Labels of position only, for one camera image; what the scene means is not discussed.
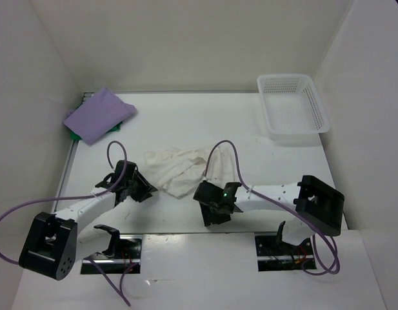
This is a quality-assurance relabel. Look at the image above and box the white t-shirt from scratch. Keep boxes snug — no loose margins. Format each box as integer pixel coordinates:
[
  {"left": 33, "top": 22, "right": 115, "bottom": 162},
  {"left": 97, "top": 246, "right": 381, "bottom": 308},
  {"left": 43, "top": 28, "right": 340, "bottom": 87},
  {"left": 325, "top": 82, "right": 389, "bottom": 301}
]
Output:
[{"left": 141, "top": 146, "right": 235, "bottom": 199}]

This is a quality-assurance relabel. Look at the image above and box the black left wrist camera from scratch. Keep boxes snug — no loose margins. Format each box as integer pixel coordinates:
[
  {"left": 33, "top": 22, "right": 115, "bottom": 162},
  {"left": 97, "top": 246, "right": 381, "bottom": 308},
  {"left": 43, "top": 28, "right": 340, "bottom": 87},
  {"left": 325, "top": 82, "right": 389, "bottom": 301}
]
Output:
[{"left": 95, "top": 160, "right": 137, "bottom": 192}]

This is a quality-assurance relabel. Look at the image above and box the white plastic basket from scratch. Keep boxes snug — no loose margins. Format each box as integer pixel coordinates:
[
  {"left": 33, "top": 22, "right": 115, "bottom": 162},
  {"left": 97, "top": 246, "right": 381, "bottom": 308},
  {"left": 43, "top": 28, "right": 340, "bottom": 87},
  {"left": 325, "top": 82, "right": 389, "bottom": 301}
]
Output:
[{"left": 257, "top": 74, "right": 330, "bottom": 140}]

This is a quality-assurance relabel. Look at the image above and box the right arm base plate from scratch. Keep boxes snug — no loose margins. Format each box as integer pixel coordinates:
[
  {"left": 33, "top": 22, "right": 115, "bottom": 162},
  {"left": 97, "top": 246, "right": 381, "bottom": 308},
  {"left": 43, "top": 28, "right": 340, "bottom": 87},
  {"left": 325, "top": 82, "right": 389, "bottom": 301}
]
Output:
[{"left": 255, "top": 233, "right": 317, "bottom": 272}]

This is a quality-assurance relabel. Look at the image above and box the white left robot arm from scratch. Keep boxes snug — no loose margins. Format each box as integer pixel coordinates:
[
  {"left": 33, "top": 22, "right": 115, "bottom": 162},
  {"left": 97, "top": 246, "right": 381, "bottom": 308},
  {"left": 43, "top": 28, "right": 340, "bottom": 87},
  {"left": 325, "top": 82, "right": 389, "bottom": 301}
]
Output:
[{"left": 18, "top": 164, "right": 157, "bottom": 280}]

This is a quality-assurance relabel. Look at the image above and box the green t-shirt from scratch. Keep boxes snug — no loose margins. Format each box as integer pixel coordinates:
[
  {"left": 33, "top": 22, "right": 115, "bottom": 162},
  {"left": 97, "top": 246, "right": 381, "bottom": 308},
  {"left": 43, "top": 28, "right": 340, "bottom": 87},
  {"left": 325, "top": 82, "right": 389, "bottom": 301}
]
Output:
[{"left": 63, "top": 100, "right": 123, "bottom": 145}]

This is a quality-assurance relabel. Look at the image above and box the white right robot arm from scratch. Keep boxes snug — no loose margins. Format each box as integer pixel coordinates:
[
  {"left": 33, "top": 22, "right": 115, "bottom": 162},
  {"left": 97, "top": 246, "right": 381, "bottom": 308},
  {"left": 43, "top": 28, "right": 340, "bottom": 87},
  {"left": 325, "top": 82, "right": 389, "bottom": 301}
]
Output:
[{"left": 194, "top": 175, "right": 344, "bottom": 254}]

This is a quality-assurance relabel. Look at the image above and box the purple t-shirt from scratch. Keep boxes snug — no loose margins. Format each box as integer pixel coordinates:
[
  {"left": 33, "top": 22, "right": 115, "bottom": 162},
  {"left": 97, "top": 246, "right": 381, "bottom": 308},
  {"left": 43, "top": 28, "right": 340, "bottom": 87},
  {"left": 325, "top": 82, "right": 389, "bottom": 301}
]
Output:
[{"left": 63, "top": 87, "right": 137, "bottom": 145}]

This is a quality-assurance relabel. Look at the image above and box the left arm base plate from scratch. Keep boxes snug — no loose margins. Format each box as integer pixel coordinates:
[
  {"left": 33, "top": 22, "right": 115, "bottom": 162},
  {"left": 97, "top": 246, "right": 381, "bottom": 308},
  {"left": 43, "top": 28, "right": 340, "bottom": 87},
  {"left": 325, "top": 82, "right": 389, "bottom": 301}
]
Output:
[{"left": 90, "top": 234, "right": 143, "bottom": 274}]

